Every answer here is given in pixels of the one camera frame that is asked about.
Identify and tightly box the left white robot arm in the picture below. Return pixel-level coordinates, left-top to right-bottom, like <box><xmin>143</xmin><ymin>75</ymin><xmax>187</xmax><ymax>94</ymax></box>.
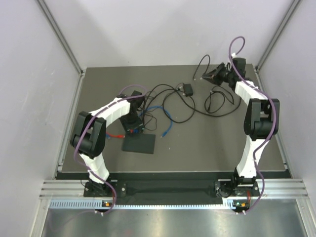
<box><xmin>70</xmin><ymin>90</ymin><xmax>145</xmax><ymax>196</ymax></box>

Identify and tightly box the black cable with green tip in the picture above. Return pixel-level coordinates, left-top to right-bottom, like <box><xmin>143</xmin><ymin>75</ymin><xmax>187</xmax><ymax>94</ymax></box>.
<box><xmin>197</xmin><ymin>85</ymin><xmax>244</xmax><ymax>117</ymax></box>

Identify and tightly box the aluminium profile rail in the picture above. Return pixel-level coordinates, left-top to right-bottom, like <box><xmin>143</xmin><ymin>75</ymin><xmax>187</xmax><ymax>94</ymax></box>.
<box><xmin>39</xmin><ymin>179</ymin><xmax>308</xmax><ymax>199</ymax></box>

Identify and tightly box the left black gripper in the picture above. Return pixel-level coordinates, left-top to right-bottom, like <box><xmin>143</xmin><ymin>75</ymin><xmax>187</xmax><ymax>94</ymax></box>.
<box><xmin>119</xmin><ymin>113</ymin><xmax>144</xmax><ymax>136</ymax></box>

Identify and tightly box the black network switch box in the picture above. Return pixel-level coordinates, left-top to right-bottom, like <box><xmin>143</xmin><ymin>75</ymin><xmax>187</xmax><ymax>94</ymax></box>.
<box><xmin>122</xmin><ymin>133</ymin><xmax>156</xmax><ymax>154</ymax></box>

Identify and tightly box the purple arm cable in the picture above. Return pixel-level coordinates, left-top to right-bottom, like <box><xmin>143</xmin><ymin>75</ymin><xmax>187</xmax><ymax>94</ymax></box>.
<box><xmin>228</xmin><ymin>36</ymin><xmax>277</xmax><ymax>215</ymax></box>
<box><xmin>74</xmin><ymin>84</ymin><xmax>149</xmax><ymax>215</ymax></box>

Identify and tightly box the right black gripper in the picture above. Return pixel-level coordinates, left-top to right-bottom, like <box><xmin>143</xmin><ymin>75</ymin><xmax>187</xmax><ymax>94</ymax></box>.
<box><xmin>201</xmin><ymin>63</ymin><xmax>234</xmax><ymax>87</ymax></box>

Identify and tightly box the red ethernet cable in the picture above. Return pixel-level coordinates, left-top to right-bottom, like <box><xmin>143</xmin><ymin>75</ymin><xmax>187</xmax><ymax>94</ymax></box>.
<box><xmin>106</xmin><ymin>132</ymin><xmax>125</xmax><ymax>140</ymax></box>

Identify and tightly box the grey slotted cable duct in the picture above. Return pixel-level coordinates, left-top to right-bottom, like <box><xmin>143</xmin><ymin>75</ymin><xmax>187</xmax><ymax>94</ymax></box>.
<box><xmin>49</xmin><ymin>199</ymin><xmax>236</xmax><ymax>210</ymax></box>

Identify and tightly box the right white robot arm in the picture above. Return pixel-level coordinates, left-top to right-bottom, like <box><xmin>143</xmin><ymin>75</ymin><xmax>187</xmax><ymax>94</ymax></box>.
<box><xmin>201</xmin><ymin>57</ymin><xmax>280</xmax><ymax>196</ymax></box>

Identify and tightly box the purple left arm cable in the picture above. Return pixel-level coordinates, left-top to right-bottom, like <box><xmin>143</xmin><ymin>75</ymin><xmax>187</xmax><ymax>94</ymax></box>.
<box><xmin>74</xmin><ymin>84</ymin><xmax>149</xmax><ymax>215</ymax></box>

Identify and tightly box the black power adapter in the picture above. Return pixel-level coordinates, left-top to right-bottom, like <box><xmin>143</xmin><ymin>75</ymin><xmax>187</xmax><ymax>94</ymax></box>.
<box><xmin>183</xmin><ymin>83</ymin><xmax>194</xmax><ymax>97</ymax></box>

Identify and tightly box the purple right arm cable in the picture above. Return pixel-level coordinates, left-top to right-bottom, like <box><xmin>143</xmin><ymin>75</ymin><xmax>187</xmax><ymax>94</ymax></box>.
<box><xmin>228</xmin><ymin>36</ymin><xmax>277</xmax><ymax>215</ymax></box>

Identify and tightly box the dark grey table mat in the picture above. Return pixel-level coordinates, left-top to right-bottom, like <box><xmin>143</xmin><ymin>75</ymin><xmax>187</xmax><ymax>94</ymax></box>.
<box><xmin>58</xmin><ymin>64</ymin><xmax>288</xmax><ymax>173</ymax></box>

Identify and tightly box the blue ethernet cable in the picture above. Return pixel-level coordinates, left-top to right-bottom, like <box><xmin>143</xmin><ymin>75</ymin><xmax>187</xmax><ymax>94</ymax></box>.
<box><xmin>138</xmin><ymin>105</ymin><xmax>174</xmax><ymax>138</ymax></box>

